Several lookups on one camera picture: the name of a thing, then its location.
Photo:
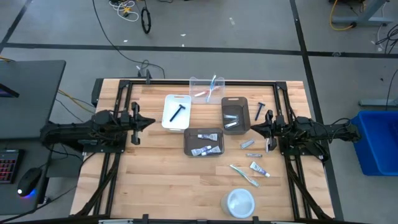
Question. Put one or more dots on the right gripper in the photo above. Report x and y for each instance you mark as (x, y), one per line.
(269, 116)

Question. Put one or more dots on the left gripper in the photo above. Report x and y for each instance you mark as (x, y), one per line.
(135, 137)

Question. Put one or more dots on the dark blue razor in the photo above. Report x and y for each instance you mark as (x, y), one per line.
(176, 113)
(259, 112)

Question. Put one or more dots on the green toothbrush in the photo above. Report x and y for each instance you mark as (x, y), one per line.
(244, 175)

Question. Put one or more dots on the toothpaste tube red cap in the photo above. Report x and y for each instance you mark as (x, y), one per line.
(197, 152)

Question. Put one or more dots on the red toothbrush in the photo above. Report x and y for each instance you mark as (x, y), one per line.
(199, 93)

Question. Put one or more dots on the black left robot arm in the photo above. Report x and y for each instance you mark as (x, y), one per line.
(71, 130)

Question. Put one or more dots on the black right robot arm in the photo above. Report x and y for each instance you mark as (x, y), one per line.
(326, 132)

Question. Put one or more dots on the smoky grey translucent bin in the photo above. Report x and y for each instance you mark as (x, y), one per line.
(242, 105)
(189, 138)

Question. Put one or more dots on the white plastic bin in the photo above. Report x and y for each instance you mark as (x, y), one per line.
(185, 124)

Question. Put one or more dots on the clear plastic bin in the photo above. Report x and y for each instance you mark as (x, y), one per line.
(217, 99)

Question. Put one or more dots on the black desk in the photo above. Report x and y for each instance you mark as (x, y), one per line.
(31, 102)

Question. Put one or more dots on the blue plastic tote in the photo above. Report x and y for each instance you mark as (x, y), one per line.
(381, 146)

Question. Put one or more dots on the black lit computer mouse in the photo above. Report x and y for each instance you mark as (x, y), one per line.
(29, 180)

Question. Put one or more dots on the monitor on black desk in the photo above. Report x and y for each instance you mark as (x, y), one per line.
(8, 91)

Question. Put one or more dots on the backlit black keyboard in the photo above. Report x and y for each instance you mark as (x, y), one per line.
(8, 166)

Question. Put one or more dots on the wood desk grey legs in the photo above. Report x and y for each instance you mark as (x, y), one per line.
(360, 20)

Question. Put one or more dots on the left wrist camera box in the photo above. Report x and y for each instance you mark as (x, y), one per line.
(125, 117)

